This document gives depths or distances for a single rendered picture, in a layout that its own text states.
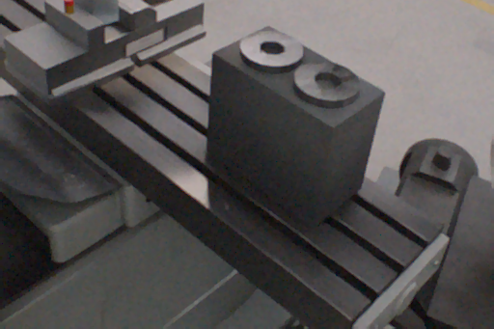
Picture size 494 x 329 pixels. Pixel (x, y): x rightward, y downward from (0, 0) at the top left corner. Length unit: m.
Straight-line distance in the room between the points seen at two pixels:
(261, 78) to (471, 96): 2.17
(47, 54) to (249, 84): 0.39
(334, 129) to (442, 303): 0.66
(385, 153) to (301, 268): 1.69
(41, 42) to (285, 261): 0.56
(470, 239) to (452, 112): 1.38
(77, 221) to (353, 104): 0.49
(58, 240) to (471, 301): 0.80
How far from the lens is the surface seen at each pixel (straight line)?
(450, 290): 1.46
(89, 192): 1.11
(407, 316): 1.37
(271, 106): 0.92
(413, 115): 2.82
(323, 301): 0.92
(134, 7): 1.22
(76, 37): 1.20
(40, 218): 1.16
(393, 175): 1.91
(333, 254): 0.96
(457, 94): 3.02
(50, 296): 1.21
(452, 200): 1.61
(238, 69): 0.94
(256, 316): 1.79
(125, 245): 1.26
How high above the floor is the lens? 1.66
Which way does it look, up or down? 37 degrees down
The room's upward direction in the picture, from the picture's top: 9 degrees clockwise
